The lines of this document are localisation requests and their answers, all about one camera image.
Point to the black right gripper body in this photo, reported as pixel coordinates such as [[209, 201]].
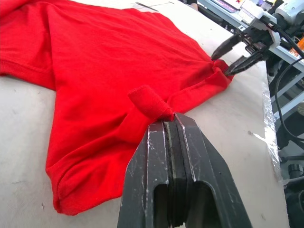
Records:
[[259, 39]]

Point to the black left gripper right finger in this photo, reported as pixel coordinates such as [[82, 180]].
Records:
[[209, 190]]

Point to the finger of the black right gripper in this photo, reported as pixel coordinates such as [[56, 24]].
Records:
[[228, 45], [244, 63]]

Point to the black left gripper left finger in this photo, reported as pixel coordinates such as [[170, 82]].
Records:
[[142, 190]]

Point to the red t-shirt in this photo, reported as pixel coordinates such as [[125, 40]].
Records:
[[107, 71]]

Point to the clear plastic film strip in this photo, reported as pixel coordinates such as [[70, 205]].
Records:
[[269, 133]]

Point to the dark robot body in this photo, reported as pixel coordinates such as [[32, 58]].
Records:
[[294, 202]]

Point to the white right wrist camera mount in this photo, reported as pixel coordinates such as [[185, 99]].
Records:
[[275, 38]]

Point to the grey metal frame workbench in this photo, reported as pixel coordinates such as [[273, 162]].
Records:
[[223, 14]]

